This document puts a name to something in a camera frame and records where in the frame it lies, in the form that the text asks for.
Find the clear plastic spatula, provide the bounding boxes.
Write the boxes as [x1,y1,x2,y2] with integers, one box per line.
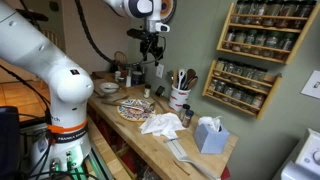
[166,138,222,180]

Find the blue tissue box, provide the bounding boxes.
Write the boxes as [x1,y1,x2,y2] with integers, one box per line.
[193,115,231,155]

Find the tall clear salt grinder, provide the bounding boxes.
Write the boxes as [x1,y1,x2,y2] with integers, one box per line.
[125,68,133,88]

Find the small white spice jar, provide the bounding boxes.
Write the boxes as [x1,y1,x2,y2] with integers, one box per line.
[143,83,152,100]

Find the colourful patterned round plate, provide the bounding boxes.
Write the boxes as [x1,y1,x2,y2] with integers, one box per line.
[116,98,157,123]

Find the black camera on stand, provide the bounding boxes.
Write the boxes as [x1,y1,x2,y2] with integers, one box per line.
[14,8,50,33]

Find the white wall outlet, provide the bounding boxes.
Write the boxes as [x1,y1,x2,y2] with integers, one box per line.
[155,63,165,79]

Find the aluminium base frame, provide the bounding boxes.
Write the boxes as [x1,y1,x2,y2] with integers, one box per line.
[83,143,116,180]

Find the brown wooden spoon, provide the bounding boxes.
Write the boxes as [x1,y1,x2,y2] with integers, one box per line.
[185,68,198,90]

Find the white ceramic bowl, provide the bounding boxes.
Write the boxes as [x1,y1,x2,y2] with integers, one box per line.
[99,82,120,95]

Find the dark canister steel lid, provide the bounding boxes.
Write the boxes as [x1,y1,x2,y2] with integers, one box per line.
[131,70,145,87]

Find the white slotted spoon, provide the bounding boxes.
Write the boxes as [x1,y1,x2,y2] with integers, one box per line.
[177,68,187,90]

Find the wooden wall spice rack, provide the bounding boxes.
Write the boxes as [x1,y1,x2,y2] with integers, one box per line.
[216,2,320,65]
[202,59,283,121]

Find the clear spice bottle black lid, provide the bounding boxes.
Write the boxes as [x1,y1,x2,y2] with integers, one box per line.
[179,103,191,122]

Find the small black timer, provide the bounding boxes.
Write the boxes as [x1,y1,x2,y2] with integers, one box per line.
[154,85,166,98]

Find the black computer box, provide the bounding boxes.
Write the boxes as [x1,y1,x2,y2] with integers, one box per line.
[0,106,21,180]

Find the black base cables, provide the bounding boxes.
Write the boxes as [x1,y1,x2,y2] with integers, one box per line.
[18,113,101,180]

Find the glass spice jar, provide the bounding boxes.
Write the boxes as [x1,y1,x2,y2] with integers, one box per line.
[290,0,317,30]
[253,0,268,26]
[251,31,268,56]
[232,0,247,24]
[240,92,255,109]
[214,81,228,99]
[231,88,246,106]
[222,84,236,103]
[244,0,256,25]
[263,32,281,58]
[223,29,237,50]
[231,63,246,83]
[240,65,257,86]
[222,61,236,79]
[214,58,227,77]
[242,29,258,54]
[275,33,296,61]
[251,68,268,89]
[249,94,266,113]
[232,30,247,53]
[276,0,298,29]
[263,0,281,28]
[208,79,220,96]

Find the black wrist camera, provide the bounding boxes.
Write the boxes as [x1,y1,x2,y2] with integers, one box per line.
[126,28,151,42]

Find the white electric stove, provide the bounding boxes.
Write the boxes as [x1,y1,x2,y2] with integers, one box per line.
[273,128,320,180]

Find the white red utensil crock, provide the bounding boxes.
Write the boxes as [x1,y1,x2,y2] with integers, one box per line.
[168,84,192,113]

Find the brown spice bottle black lid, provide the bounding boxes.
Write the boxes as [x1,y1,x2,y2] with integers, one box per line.
[182,109,195,129]

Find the dark wooden spoon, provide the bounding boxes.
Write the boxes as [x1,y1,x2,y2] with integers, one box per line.
[188,76,200,91]

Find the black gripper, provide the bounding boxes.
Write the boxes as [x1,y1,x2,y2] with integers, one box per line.
[139,32,165,67]

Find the round orange wall clock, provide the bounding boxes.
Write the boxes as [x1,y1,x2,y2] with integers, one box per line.
[159,0,178,25]

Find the dark round wall object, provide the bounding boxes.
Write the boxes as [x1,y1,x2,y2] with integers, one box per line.
[48,0,61,13]

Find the light wooden spatula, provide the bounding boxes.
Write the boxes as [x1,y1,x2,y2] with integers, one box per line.
[172,69,180,89]

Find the wooden chair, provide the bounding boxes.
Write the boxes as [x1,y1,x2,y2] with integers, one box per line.
[40,28,65,53]
[113,50,129,66]

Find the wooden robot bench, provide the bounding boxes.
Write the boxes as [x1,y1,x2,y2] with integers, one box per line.
[87,116,134,180]

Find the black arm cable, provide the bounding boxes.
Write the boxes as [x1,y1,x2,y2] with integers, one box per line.
[73,0,149,67]

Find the white light switch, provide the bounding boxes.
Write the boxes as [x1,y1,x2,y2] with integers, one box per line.
[300,69,320,100]

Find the crumpled white cloth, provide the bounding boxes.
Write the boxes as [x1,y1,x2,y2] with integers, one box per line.
[139,112,186,140]

